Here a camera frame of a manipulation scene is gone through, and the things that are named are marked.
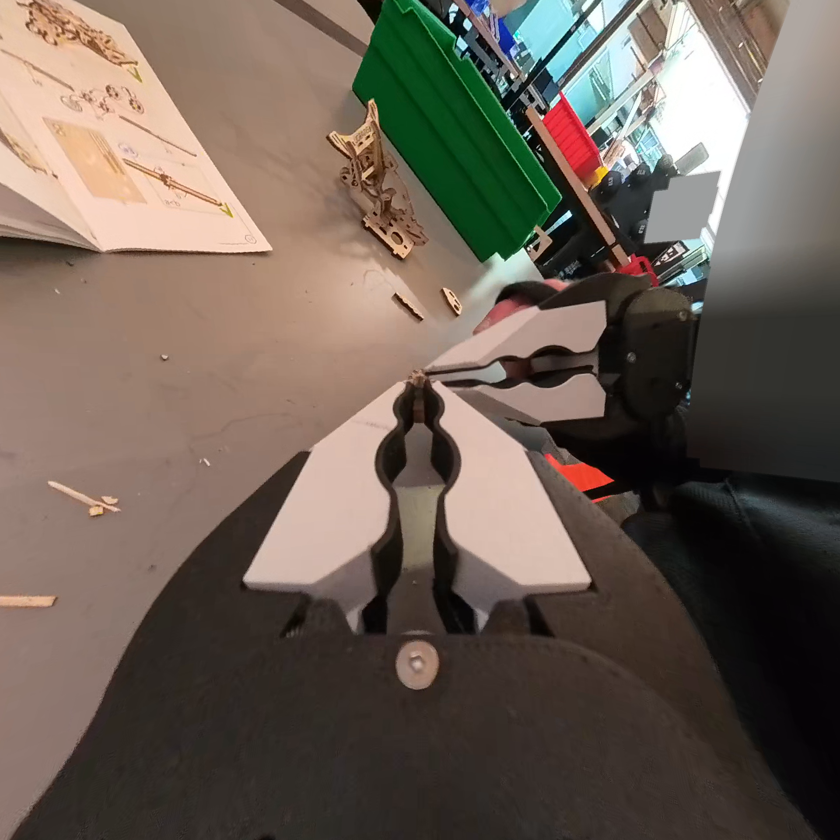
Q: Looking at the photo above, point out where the red plastic bin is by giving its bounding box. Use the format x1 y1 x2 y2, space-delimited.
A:
541 92 603 179

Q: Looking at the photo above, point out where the wooden model assembly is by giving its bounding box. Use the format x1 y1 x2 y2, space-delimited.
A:
327 98 431 261

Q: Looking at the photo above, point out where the open instruction booklet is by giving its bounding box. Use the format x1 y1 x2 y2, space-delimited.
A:
0 0 273 254

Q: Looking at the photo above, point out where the thin wooden sliver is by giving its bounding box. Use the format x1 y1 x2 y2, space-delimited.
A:
47 481 122 517

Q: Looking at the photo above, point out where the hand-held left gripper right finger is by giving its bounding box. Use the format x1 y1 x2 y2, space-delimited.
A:
423 382 593 632

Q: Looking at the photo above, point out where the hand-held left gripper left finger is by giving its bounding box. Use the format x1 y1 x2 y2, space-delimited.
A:
244 384 411 632

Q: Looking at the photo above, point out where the green plastic bin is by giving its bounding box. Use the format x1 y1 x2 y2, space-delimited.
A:
352 0 563 263

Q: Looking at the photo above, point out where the orange fabric piece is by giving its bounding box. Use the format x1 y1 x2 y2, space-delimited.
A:
545 453 616 504

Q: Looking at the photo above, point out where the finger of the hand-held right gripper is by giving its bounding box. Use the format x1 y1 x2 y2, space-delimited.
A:
425 298 610 373
436 372 608 429

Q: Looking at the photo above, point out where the person's right hand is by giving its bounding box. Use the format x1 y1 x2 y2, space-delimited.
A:
476 281 567 333

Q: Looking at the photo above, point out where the person's dark clothing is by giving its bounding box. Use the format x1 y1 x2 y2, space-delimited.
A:
620 472 840 840

